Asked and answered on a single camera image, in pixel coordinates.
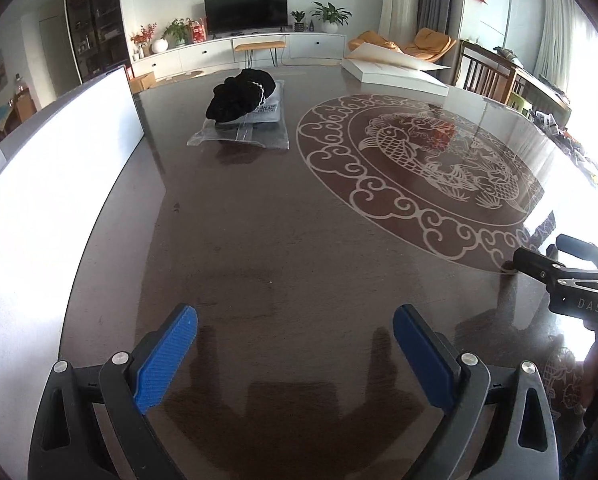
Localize cluttered side table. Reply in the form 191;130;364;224
509;67;574;126

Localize wooden bench with metal legs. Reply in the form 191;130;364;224
233;40;286;67

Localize clear plastic bag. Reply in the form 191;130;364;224
186;77;291;151

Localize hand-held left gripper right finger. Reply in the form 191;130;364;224
393;304;560;480

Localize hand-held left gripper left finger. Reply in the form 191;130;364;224
29;303;198;480

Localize cardboard box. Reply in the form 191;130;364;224
131;70;156;94

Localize black television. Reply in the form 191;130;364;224
203;0;288;37

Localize leafy plant in white pot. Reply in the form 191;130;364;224
311;2;352;34

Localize dark wooden chair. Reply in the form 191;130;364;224
458;39;518;104

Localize orange lounge chair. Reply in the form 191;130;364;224
346;27;458;64

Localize white window curtain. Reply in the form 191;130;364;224
533;0;590;92

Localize dark display cabinet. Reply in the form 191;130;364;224
63;0;133;87

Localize black pearl-trimmed scrunchie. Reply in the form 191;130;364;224
205;67;278;124

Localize green potted plant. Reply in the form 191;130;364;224
162;17;195;49

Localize white sheer curtain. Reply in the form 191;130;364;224
378;0;423;44

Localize white television cabinet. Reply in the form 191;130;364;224
130;32;348;80

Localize flat white box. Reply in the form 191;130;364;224
340;57;450;99

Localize red flowers in vase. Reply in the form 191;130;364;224
130;23;158;59

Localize white board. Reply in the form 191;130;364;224
0;64;146;401

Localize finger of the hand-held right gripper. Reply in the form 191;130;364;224
546;234;598;271
512;247;568;288

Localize cream paper sheet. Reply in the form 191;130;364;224
345;42;450;74

